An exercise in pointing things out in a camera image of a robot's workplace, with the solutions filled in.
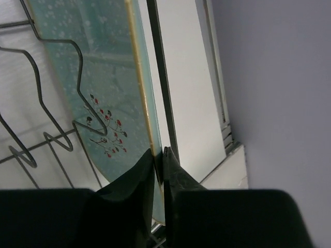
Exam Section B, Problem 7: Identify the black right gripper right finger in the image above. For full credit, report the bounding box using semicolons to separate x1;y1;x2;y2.
162;147;313;247

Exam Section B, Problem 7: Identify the metal wire dish rack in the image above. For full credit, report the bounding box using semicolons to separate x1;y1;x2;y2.
0;0;182;248

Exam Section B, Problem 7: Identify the pale green glass plate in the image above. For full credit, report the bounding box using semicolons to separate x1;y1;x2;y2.
27;0;166;226

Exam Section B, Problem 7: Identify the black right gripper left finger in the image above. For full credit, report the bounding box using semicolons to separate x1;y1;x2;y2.
1;150;155;247

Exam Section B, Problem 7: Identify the aluminium side rail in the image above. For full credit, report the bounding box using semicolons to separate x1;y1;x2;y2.
195;1;248;189

